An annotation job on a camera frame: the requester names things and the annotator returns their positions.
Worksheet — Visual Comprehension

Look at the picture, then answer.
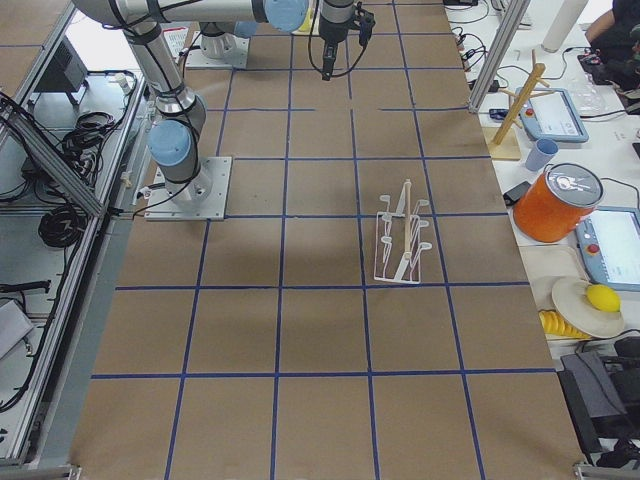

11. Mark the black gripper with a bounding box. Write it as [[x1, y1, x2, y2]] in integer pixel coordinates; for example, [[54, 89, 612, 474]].
[[319, 0, 355, 81]]

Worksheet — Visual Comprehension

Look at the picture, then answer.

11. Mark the blue cup on side table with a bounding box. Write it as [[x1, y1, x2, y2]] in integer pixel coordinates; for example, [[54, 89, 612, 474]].
[[524, 138, 559, 172]]

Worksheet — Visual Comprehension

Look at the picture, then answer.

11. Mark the wooden mug tree stand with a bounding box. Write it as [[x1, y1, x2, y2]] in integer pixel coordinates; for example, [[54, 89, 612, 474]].
[[482, 51, 549, 160]]

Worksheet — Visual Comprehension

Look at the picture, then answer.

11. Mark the far blue teach pendant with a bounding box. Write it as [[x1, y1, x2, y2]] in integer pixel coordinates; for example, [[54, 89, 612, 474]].
[[519, 88, 589, 143]]

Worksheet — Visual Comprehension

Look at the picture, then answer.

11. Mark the blue teach pendant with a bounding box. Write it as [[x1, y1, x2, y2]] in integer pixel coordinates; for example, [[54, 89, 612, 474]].
[[575, 206, 639, 292], [519, 88, 589, 143]]

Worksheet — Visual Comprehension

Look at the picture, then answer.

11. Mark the black phone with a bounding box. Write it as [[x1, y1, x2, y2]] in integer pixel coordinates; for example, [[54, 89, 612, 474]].
[[503, 181, 532, 207]]

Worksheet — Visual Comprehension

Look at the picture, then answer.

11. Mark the orange round container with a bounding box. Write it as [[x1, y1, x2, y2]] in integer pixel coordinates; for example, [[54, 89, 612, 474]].
[[513, 163, 604, 243]]

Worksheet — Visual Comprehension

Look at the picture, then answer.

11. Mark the person at desk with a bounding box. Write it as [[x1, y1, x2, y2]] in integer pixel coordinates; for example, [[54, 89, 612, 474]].
[[583, 0, 639, 91]]

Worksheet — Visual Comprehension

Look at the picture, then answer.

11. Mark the beige side tray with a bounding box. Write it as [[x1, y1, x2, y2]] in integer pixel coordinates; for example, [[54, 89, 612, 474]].
[[519, 245, 588, 310]]

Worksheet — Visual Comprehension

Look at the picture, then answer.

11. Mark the near blue teach pendant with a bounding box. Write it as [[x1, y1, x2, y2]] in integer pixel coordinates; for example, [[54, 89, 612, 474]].
[[575, 206, 639, 292]]

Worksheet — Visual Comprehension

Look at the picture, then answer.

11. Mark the beige round plate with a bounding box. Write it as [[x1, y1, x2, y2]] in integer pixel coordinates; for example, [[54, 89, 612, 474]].
[[551, 277, 625, 338]]

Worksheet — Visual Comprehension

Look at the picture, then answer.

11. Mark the yellow lemon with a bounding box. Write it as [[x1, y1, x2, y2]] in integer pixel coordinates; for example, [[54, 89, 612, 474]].
[[585, 284, 621, 313]]

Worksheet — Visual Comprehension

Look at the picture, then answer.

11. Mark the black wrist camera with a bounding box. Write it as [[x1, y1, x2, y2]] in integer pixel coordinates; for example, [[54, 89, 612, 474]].
[[353, 2, 376, 49]]

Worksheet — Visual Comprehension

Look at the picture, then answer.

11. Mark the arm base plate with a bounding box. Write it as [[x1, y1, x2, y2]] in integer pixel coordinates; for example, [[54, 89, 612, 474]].
[[185, 31, 250, 70], [143, 156, 232, 221]]

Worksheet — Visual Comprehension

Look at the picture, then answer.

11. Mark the aluminium frame post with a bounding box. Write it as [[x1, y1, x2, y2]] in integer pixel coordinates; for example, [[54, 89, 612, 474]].
[[468, 0, 530, 114]]

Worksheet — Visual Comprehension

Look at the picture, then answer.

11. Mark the white wire cup rack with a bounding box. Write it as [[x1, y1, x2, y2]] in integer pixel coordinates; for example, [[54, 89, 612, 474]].
[[373, 179, 432, 284]]

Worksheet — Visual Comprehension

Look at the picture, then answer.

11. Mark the coiled black cable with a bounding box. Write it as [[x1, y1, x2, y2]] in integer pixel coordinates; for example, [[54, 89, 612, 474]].
[[38, 203, 89, 250]]

